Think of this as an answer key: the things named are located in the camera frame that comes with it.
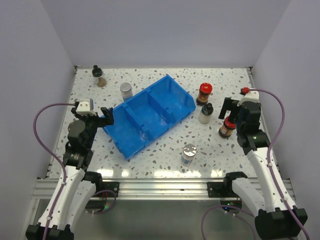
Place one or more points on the red-cap dark sauce jar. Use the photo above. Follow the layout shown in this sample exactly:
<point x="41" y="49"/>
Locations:
<point x="205" y="90"/>

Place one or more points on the silver-lid shaker jar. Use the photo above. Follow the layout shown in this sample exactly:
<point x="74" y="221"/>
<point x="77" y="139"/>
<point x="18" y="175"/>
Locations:
<point x="188" y="154"/>

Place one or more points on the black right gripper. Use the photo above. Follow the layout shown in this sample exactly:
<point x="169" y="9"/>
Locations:
<point x="229" y="104"/>

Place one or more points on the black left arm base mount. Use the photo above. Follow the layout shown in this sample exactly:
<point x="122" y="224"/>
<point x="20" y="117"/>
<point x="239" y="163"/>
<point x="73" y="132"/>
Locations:
<point x="112" y="186"/>

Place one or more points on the black-cap brown spice bottle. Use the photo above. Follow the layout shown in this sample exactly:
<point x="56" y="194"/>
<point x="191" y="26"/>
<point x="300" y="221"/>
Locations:
<point x="98" y="76"/>

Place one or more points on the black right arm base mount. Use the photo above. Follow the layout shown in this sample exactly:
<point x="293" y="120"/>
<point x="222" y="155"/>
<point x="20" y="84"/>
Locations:
<point x="216" y="189"/>

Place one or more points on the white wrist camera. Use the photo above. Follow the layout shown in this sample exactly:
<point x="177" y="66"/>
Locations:
<point x="249" y="95"/>
<point x="86" y="107"/>

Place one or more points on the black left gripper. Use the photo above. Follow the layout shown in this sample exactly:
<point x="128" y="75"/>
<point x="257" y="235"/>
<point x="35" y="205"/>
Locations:
<point x="107" y="113"/>

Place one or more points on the silver-lid blue-label spice jar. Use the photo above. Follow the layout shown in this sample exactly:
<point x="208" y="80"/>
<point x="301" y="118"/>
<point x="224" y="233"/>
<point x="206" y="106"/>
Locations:
<point x="126" y="91"/>

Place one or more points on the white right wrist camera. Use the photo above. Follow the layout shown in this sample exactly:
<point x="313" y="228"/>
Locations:
<point x="249" y="95"/>

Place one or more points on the blue three-compartment plastic bin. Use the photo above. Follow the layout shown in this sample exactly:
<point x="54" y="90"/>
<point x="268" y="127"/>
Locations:
<point x="148" y="115"/>

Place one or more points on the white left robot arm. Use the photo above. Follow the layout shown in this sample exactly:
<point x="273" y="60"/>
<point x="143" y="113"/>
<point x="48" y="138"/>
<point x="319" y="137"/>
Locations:
<point x="76" y="185"/>

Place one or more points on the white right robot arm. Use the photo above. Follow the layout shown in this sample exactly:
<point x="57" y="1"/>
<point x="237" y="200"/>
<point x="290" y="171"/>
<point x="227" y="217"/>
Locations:
<point x="276" y="215"/>

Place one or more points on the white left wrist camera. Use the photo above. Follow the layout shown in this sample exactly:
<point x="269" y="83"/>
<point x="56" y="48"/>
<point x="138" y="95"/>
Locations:
<point x="86" y="107"/>

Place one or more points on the aluminium front rail frame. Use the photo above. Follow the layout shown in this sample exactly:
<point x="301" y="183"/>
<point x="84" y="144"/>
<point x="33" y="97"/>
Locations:
<point x="198" y="189"/>

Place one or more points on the black-cap white spice bottle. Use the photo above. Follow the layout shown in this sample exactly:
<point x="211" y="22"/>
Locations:
<point x="205" y="113"/>

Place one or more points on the red-cap brown sauce jar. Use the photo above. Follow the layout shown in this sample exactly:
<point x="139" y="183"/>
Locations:
<point x="227" y="128"/>

